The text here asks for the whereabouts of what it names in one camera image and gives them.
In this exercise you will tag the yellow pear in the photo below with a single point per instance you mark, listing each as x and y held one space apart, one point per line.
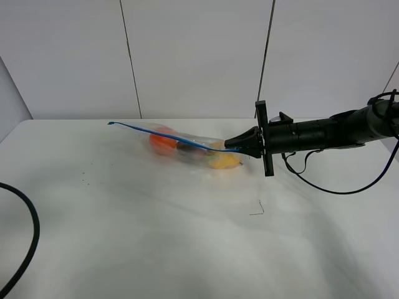
222 160

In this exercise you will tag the orange fruit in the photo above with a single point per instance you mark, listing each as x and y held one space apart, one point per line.
162 145

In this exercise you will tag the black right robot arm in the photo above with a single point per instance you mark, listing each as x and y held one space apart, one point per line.
378 120

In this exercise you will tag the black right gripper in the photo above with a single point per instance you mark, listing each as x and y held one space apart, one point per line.
276 137

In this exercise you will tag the purple eggplant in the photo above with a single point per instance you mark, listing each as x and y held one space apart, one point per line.
190 152

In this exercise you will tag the clear zip bag blue zipper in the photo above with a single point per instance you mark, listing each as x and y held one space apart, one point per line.
143 130

